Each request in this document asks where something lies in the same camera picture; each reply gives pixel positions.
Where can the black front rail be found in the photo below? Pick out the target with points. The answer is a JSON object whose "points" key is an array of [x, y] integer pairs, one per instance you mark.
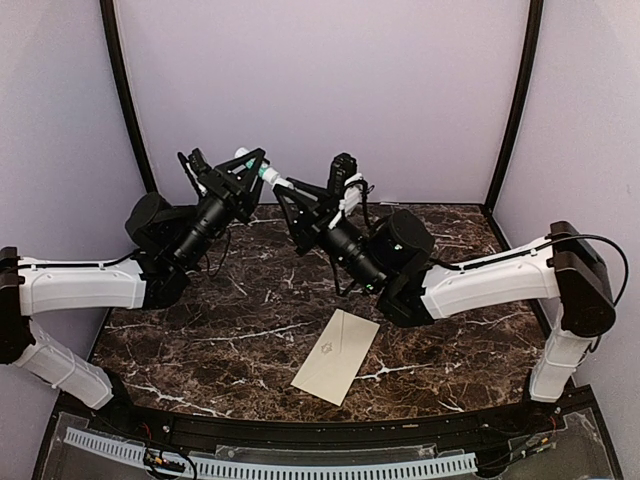
{"points": [[480, 429]]}

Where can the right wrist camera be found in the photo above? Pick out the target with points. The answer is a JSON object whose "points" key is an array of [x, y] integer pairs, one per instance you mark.
{"points": [[347, 186]]}

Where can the cream envelope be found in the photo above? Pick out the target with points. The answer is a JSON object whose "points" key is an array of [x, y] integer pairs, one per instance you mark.
{"points": [[333, 363]]}

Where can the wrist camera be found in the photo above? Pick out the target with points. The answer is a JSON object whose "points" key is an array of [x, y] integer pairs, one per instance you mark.
{"points": [[347, 186], [194, 165]]}

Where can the black corner frame post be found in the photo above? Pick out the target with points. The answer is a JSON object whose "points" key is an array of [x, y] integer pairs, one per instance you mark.
{"points": [[521, 89], [124, 93]]}

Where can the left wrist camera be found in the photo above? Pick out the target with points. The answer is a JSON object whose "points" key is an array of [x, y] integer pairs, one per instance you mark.
{"points": [[194, 165]]}

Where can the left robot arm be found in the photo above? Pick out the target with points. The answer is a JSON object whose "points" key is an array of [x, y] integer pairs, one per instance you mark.
{"points": [[170, 243]]}

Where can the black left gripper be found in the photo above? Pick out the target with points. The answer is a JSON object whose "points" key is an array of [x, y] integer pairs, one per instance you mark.
{"points": [[235, 189]]}

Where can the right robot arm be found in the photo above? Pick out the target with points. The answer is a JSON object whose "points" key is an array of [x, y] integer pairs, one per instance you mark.
{"points": [[396, 262]]}

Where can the black corner frame post left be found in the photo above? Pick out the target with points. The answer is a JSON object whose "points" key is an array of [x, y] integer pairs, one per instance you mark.
{"points": [[124, 93]]}

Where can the white slotted cable duct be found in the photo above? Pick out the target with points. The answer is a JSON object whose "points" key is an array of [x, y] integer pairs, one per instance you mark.
{"points": [[233, 462]]}

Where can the grey glue bottle cap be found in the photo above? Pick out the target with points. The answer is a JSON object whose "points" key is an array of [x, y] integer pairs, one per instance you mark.
{"points": [[283, 183]]}

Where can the black corner frame post right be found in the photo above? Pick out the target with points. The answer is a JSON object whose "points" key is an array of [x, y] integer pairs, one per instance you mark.
{"points": [[521, 89]]}

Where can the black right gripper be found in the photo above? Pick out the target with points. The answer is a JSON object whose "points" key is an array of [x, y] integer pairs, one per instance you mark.
{"points": [[312, 219]]}

